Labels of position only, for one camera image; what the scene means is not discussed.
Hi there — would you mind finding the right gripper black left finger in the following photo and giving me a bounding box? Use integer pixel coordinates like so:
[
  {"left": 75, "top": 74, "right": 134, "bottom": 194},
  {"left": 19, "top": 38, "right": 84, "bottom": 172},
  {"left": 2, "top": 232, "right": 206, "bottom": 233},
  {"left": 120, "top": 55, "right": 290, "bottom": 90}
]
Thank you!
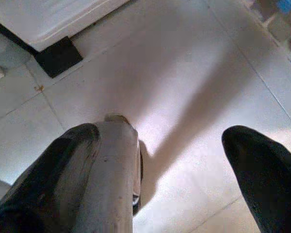
[{"left": 0, "top": 123, "right": 100, "bottom": 233}]

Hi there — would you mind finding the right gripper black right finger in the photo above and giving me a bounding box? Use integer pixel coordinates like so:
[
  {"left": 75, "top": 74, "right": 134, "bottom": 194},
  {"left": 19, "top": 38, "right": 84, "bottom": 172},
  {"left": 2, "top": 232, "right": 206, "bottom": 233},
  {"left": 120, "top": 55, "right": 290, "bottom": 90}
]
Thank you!
[{"left": 221, "top": 125, "right": 291, "bottom": 233}]

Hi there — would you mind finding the black fridge foot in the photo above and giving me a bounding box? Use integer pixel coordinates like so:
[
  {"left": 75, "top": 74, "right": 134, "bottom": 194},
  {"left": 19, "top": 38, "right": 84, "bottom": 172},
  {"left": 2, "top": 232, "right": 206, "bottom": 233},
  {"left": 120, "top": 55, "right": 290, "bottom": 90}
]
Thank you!
[{"left": 33, "top": 35, "right": 84, "bottom": 79}]

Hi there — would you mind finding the white fridge door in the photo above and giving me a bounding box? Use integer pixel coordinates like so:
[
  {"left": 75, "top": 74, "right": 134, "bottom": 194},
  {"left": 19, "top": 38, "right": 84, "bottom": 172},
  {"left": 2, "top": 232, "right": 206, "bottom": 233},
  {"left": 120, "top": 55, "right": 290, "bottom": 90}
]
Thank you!
[{"left": 242, "top": 0, "right": 291, "bottom": 55}]

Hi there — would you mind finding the white open fridge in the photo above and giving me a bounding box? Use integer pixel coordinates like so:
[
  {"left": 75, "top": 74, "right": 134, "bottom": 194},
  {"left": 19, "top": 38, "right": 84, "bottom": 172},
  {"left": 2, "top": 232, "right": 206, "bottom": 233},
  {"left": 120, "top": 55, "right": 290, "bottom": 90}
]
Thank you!
[{"left": 0, "top": 0, "right": 131, "bottom": 53}]

